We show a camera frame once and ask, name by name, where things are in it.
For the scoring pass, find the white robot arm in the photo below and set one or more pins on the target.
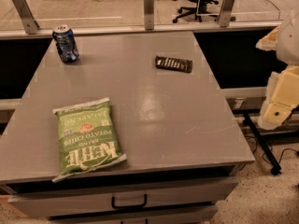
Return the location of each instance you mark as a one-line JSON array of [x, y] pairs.
[[287, 49]]

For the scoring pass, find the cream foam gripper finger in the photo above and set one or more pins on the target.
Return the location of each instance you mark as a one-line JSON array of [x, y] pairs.
[[268, 42], [282, 97]]

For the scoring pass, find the dark chocolate rxbar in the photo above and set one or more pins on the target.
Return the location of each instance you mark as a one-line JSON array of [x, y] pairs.
[[173, 64]]

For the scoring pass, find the middle metal bracket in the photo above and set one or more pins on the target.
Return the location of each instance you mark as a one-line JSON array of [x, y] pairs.
[[149, 14]]

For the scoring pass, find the black drawer handle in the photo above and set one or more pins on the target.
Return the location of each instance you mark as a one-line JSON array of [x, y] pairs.
[[129, 202]]

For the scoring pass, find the grey drawer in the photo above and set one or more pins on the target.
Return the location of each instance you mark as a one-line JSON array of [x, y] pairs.
[[177, 215], [98, 200]]

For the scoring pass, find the lower grey drawer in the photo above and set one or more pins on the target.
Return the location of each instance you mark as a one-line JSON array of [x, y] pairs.
[[177, 215]]

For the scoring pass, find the upper grey drawer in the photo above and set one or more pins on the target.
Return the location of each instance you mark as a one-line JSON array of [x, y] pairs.
[[98, 200]]

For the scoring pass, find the left metal bracket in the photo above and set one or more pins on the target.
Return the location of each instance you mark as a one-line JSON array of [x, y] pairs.
[[28, 21]]

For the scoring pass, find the black metal stand leg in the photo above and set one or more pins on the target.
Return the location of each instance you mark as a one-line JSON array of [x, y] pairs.
[[268, 153]]

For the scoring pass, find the metal bracket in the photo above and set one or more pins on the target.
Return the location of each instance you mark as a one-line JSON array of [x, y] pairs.
[[28, 21], [225, 16], [149, 14]]

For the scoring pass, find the blue soda can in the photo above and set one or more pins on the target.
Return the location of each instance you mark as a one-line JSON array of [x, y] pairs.
[[65, 43]]

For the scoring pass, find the green jalapeno chip bag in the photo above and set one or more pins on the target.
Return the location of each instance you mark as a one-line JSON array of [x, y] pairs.
[[87, 139]]

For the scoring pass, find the right metal bracket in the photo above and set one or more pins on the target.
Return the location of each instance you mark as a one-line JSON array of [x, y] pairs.
[[225, 16]]

